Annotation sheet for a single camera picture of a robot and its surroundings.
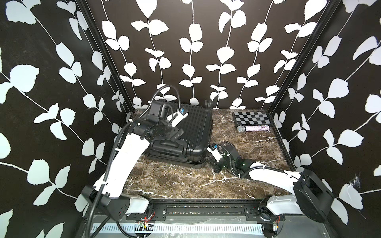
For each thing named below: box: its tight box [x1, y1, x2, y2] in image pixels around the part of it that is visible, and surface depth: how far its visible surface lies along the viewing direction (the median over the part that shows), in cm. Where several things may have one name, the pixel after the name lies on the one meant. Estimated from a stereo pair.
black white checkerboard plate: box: [232, 111, 272, 128], surface depth 116 cm
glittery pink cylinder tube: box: [236, 125, 270, 133], surface depth 109 cm
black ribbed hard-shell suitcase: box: [143, 102, 214, 169], surface depth 79 cm
